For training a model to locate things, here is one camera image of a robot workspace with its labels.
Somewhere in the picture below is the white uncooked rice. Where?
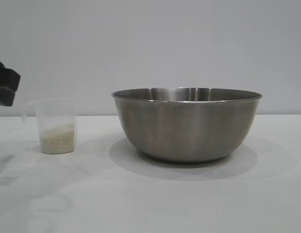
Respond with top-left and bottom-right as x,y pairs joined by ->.
41,122 -> 75,153

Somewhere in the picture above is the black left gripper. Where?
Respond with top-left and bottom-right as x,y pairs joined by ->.
0,60 -> 21,107

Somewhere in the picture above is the stainless steel mixing bowl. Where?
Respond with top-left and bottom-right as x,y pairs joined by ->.
111,87 -> 264,163

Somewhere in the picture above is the clear plastic measuring cup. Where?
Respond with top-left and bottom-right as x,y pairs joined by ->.
21,98 -> 78,154

